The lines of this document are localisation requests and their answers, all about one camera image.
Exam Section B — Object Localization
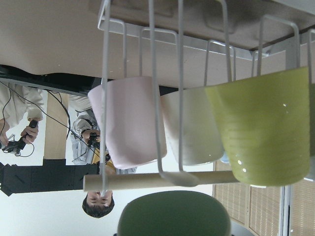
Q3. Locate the wooden rack handle rod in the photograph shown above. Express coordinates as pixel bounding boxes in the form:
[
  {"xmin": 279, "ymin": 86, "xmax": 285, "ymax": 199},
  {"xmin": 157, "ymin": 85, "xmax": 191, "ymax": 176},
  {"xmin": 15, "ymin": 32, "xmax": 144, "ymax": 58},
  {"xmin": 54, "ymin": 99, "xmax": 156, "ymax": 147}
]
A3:
[{"xmin": 83, "ymin": 171, "xmax": 238, "ymax": 192}]

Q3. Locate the person with black hair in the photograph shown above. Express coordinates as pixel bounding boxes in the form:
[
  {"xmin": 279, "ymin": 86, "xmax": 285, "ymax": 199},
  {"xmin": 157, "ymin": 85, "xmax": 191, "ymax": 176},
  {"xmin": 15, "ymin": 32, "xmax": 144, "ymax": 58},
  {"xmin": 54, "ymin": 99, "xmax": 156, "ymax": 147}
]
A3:
[{"xmin": 68, "ymin": 95, "xmax": 138, "ymax": 219}]

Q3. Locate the white wire cup rack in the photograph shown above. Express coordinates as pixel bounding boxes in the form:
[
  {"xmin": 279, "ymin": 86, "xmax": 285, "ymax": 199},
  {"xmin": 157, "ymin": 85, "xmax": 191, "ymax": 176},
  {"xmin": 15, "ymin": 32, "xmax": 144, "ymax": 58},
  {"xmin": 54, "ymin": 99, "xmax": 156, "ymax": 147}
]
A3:
[{"xmin": 97, "ymin": 0, "xmax": 315, "ymax": 197}]

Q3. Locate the pink plastic cup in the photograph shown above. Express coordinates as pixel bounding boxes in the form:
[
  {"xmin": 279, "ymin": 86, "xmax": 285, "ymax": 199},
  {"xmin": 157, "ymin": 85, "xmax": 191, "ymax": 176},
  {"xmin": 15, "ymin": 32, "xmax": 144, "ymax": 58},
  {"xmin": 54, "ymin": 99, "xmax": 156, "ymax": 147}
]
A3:
[{"xmin": 88, "ymin": 76, "xmax": 158, "ymax": 169}]

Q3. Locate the person in beige jacket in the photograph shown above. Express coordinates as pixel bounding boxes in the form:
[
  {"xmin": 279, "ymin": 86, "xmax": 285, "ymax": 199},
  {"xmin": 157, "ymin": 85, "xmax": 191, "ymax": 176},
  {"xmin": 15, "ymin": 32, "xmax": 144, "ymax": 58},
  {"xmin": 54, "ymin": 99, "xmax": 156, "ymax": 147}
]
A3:
[{"xmin": 0, "ymin": 82, "xmax": 44, "ymax": 156}]

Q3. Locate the yellow plastic cup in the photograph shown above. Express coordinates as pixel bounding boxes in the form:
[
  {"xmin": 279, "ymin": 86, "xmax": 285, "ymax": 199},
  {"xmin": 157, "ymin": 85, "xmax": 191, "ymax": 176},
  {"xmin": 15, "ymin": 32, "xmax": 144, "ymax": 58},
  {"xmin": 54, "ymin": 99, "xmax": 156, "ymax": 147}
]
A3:
[{"xmin": 205, "ymin": 67, "xmax": 310, "ymax": 186}]

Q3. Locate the light blue plastic cup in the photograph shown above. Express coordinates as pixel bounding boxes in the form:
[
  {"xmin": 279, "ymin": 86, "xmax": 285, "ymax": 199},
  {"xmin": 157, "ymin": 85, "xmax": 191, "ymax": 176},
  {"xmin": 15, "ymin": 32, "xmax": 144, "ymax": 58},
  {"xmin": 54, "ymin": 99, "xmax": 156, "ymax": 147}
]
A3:
[{"xmin": 220, "ymin": 151, "xmax": 230, "ymax": 164}]

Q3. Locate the white plastic cup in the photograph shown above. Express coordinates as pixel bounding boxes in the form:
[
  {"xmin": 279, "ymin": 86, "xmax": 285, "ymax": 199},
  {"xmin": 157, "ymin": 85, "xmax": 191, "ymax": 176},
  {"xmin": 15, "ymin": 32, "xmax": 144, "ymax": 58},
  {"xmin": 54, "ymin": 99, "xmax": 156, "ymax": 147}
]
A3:
[{"xmin": 160, "ymin": 87, "xmax": 224, "ymax": 166}]

